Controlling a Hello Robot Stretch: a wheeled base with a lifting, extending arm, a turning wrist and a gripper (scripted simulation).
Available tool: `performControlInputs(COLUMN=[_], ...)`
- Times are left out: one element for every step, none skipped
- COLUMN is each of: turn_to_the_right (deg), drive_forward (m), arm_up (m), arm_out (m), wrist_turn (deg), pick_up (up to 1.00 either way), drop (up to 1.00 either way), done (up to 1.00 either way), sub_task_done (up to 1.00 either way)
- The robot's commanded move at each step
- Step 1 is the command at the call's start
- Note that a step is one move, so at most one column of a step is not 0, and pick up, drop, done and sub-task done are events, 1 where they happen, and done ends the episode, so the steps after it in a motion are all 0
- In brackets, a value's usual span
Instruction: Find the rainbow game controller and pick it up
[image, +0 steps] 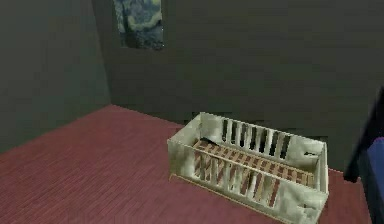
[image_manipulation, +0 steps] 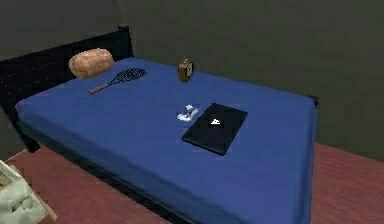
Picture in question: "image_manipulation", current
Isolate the blue bed with black frame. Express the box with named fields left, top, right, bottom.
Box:
left=0, top=24, right=320, bottom=224

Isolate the black tennis racket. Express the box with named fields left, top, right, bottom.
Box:
left=88, top=67, right=147, bottom=96

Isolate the orange woven pillow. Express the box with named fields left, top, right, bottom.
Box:
left=68, top=48, right=115, bottom=80

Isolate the pale green white box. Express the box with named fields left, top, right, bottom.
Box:
left=0, top=159, right=58, bottom=224

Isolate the brass alarm clock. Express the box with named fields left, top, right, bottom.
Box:
left=177, top=58, right=195, bottom=83

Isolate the black closed laptop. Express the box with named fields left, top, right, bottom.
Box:
left=181, top=102, right=249, bottom=157

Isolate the white game controller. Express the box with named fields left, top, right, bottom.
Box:
left=176, top=104, right=200, bottom=123

